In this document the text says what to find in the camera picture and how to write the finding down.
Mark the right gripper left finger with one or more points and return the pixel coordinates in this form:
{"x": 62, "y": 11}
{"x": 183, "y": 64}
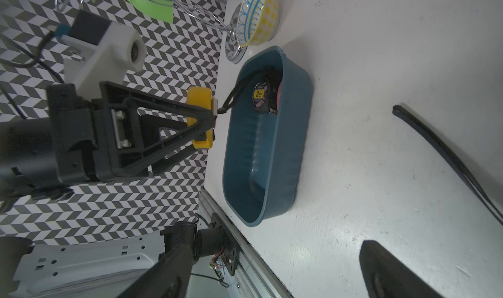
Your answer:
{"x": 167, "y": 278}

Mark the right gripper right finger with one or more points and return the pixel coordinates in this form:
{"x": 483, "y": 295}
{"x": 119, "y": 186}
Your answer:
{"x": 386, "y": 276}

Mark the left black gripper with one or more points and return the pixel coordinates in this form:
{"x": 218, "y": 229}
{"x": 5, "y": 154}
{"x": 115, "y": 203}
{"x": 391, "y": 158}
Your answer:
{"x": 82, "y": 147}

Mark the yellow square tape measure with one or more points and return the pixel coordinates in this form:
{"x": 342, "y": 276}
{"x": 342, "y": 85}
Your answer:
{"x": 205, "y": 109}

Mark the teal plastic storage box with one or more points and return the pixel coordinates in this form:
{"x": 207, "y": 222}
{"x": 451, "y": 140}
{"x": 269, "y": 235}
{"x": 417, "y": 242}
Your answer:
{"x": 264, "y": 151}

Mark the small black tape measure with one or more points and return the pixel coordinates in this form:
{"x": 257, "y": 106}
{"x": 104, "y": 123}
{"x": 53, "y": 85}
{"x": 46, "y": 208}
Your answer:
{"x": 264, "y": 96}

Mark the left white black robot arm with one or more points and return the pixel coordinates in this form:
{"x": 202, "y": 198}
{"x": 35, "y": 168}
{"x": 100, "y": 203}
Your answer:
{"x": 77, "y": 221}

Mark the pink tape measure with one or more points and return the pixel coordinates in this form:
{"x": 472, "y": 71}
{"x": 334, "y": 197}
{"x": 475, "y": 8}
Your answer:
{"x": 278, "y": 96}

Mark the yellow patterned small bowl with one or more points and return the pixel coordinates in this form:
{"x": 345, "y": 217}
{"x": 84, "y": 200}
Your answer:
{"x": 258, "y": 22}

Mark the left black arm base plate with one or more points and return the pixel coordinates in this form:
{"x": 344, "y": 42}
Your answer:
{"x": 217, "y": 241}

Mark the aluminium front rail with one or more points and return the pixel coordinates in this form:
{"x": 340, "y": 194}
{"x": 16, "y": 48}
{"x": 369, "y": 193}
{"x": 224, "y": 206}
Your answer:
{"x": 251, "y": 276}

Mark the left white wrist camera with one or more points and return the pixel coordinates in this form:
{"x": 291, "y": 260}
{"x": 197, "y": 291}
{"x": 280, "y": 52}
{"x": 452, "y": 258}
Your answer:
{"x": 108, "y": 50}

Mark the chrome wire cup stand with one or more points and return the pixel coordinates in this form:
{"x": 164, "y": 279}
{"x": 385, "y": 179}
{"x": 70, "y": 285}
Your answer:
{"x": 234, "y": 52}

